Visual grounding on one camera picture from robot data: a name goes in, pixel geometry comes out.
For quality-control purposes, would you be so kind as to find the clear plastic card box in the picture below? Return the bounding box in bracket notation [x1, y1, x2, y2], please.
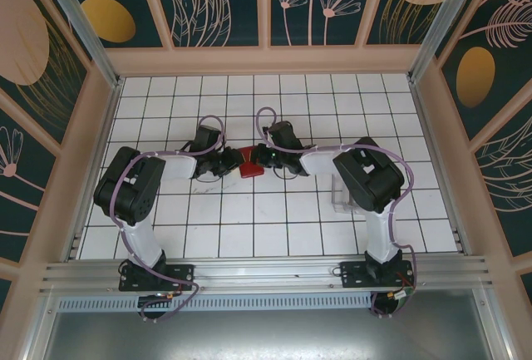
[331, 175, 358, 215]

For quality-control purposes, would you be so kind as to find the grey metal sheet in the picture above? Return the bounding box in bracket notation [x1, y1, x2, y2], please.
[24, 309, 512, 360]

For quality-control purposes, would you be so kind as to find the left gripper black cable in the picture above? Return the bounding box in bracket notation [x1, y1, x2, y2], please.
[195, 166, 228, 181]

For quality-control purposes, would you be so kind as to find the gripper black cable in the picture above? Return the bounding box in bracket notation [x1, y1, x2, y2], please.
[195, 166, 228, 181]
[273, 164, 300, 180]

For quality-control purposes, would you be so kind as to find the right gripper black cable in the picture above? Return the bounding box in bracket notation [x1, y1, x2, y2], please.
[273, 164, 300, 180]

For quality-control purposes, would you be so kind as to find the aluminium mounting rail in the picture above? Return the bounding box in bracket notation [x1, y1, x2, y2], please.
[39, 254, 496, 294]

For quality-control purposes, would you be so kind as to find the aluminium side rail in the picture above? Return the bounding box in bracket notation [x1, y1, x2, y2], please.
[62, 79, 124, 262]
[409, 79, 475, 259]

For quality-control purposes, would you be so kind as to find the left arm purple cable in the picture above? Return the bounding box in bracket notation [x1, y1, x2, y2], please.
[111, 114, 228, 324]

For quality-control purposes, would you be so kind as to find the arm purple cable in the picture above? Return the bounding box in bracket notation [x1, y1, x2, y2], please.
[255, 106, 418, 319]
[111, 114, 228, 324]

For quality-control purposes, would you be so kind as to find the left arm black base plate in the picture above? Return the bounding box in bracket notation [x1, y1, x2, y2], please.
[119, 260, 196, 293]

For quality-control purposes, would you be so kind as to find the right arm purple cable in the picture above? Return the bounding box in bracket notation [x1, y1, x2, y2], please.
[255, 106, 418, 319]

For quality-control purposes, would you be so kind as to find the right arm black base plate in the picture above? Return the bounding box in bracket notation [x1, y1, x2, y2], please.
[339, 258, 416, 288]

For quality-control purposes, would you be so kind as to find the slotted grey cable duct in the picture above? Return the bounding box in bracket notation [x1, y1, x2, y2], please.
[56, 292, 377, 313]

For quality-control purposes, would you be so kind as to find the aluminium frame post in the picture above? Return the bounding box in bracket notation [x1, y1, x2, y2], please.
[32, 0, 126, 90]
[406, 0, 499, 85]

